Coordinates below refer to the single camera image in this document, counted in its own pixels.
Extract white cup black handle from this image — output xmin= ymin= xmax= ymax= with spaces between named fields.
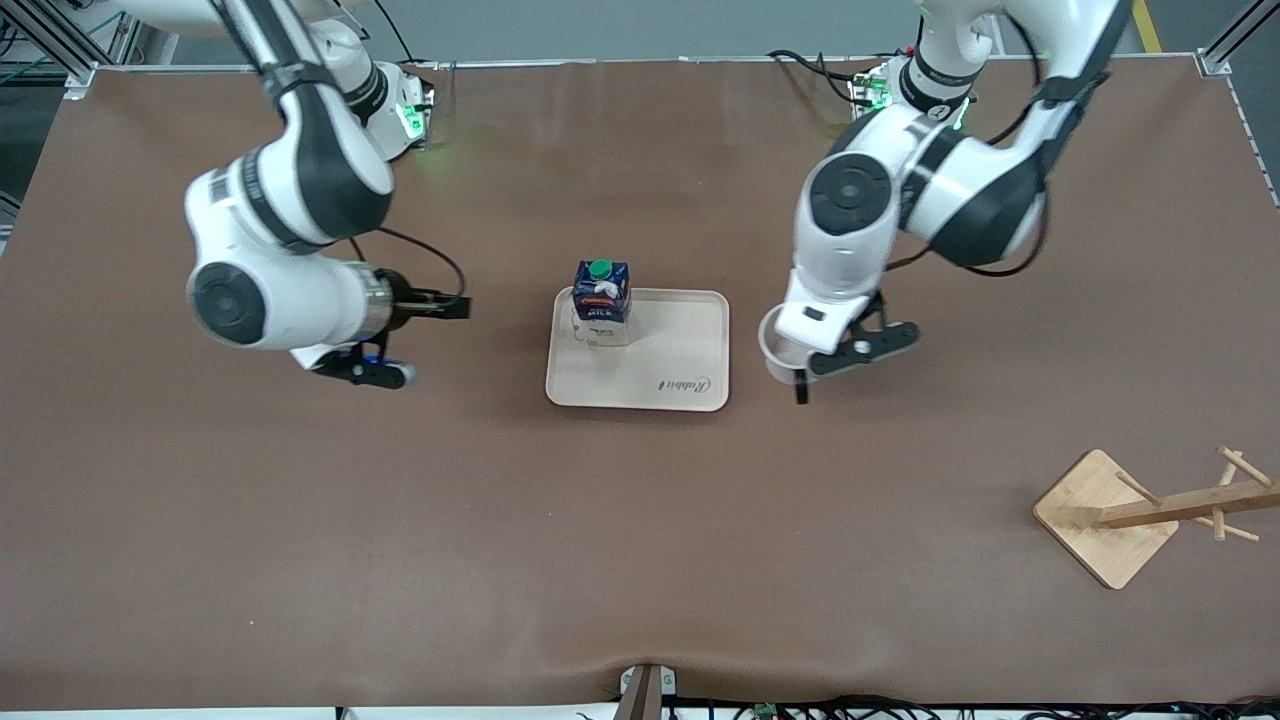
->
xmin=757 ymin=303 xmax=813 ymax=406

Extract blue milk carton green cap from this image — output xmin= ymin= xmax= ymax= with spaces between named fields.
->
xmin=570 ymin=258 xmax=633 ymax=348

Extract wooden cup rack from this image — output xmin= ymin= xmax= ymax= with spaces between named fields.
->
xmin=1032 ymin=445 xmax=1280 ymax=591

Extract brown table cover mat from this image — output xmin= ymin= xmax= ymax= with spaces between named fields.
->
xmin=0 ymin=58 xmax=1280 ymax=713

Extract beige plastic tray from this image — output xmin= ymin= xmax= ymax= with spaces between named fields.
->
xmin=544 ymin=287 xmax=732 ymax=412

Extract black left arm base cable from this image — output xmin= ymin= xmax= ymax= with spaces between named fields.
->
xmin=767 ymin=48 xmax=873 ymax=107

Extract black arm base cable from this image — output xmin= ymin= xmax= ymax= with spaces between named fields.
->
xmin=767 ymin=48 xmax=873 ymax=107
xmin=375 ymin=0 xmax=442 ymax=97

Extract black right arm base cable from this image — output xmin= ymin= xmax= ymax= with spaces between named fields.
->
xmin=375 ymin=0 xmax=442 ymax=97

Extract aluminium frame post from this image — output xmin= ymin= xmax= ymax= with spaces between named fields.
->
xmin=0 ymin=0 xmax=151 ymax=101
xmin=1198 ymin=0 xmax=1280 ymax=79

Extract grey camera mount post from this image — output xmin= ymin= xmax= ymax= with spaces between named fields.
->
xmin=618 ymin=663 xmax=679 ymax=720

